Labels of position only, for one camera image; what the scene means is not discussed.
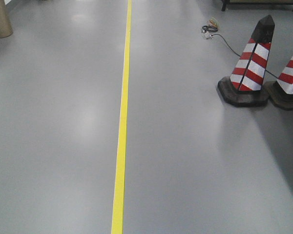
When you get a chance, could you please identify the black floor cable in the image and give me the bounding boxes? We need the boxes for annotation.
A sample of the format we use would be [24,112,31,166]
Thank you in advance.
[209,33,279,79]

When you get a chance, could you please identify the coiled coloured cables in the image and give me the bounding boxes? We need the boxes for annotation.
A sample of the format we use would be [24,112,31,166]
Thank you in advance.
[201,16,221,39]

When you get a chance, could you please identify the red white traffic cone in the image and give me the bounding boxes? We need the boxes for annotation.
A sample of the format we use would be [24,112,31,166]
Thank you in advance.
[217,15,275,107]

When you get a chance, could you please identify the wooden black framed cabinet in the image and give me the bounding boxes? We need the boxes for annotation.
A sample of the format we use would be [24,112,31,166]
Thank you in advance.
[221,0,293,12]

